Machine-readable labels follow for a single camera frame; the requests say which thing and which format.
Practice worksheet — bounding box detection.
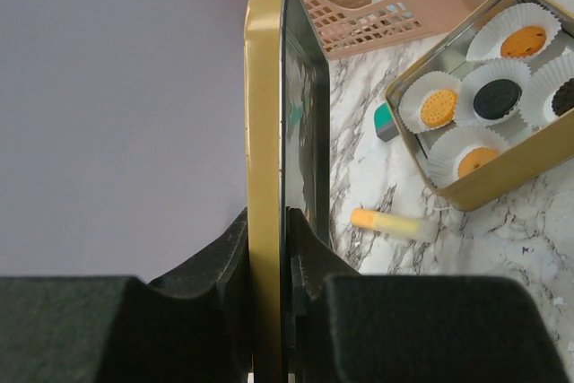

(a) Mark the light blue eraser in organizer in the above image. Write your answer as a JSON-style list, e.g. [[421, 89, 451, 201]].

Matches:
[[371, 0, 413, 20]]

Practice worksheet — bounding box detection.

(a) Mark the orange round cookie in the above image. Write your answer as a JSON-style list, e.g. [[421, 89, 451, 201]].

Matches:
[[457, 147, 499, 178]]

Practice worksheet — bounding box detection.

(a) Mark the silver tin lid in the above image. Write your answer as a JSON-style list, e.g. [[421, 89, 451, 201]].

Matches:
[[244, 0, 330, 382]]

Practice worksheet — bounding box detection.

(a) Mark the tan sandwich cookie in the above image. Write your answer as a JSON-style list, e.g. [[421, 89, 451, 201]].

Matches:
[[420, 89, 458, 127]]

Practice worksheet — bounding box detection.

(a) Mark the gold cookie tin box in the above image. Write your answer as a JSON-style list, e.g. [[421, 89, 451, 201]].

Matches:
[[386, 0, 573, 211]]

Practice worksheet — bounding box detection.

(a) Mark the yellow glue stick tube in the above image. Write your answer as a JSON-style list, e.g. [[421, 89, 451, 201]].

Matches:
[[351, 208, 438, 243]]

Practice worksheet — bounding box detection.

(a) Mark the black sandwich cookie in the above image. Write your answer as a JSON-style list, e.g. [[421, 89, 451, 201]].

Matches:
[[473, 79, 522, 120], [552, 78, 574, 117]]

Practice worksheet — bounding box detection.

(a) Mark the black sandwich cookie bottom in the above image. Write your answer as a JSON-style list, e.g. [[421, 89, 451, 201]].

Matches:
[[473, 79, 522, 120]]

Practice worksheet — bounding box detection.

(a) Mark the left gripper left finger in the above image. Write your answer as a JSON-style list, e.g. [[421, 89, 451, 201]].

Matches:
[[1, 213, 251, 382]]

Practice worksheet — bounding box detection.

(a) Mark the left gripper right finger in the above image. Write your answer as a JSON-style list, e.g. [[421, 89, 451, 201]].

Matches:
[[286, 208, 568, 382]]

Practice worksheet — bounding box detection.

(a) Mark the white paper cup top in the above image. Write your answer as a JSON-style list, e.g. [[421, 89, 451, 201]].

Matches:
[[398, 72, 461, 134]]

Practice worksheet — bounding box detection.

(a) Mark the white paper cup right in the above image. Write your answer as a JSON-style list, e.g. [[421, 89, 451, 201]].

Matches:
[[466, 3, 561, 62]]

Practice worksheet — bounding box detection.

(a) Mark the white paper cup bottom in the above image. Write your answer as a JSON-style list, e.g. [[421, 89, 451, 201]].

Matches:
[[519, 52, 573, 128]]

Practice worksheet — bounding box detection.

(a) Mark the white paper cup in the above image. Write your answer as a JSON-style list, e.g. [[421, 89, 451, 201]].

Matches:
[[454, 58, 532, 126], [466, 3, 561, 62], [519, 52, 573, 128], [428, 126, 509, 188], [398, 72, 461, 134]]

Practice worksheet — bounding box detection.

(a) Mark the white paper cup left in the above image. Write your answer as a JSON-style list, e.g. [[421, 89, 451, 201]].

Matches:
[[428, 126, 509, 188]]

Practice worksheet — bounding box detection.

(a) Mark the green grey eraser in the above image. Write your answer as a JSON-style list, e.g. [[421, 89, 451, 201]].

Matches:
[[373, 102, 399, 142]]

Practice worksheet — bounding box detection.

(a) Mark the brown chip cookie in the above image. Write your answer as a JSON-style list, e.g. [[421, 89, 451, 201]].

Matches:
[[500, 26, 547, 58]]

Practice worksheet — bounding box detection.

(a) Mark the white paper cup centre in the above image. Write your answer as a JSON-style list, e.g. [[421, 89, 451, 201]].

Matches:
[[454, 58, 532, 126]]

